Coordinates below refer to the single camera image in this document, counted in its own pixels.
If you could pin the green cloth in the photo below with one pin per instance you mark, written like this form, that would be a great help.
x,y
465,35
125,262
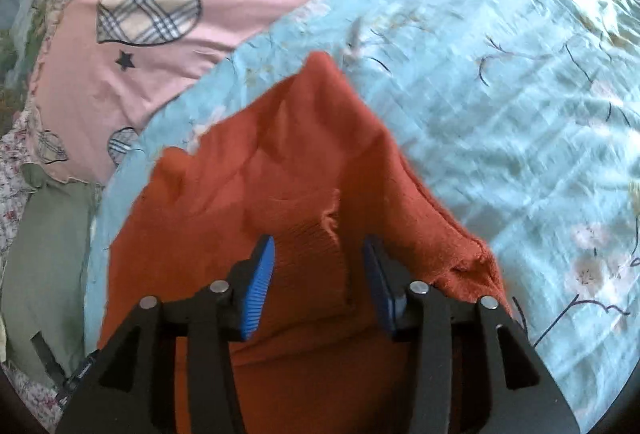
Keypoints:
x,y
42,274

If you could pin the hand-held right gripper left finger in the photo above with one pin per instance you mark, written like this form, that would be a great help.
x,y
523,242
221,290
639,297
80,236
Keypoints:
x,y
260,284

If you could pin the black device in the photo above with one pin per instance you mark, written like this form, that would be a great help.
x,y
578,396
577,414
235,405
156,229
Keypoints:
x,y
60,371

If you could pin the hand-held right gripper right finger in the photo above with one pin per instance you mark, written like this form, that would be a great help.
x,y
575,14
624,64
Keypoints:
x,y
379,284

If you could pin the orange knit garment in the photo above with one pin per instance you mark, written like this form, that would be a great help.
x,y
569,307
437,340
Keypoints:
x,y
310,154

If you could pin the small-flower print sheet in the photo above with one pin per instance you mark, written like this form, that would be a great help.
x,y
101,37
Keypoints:
x,y
15,194

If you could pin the light blue floral blanket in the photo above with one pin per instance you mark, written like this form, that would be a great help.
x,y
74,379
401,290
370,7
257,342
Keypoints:
x,y
500,89

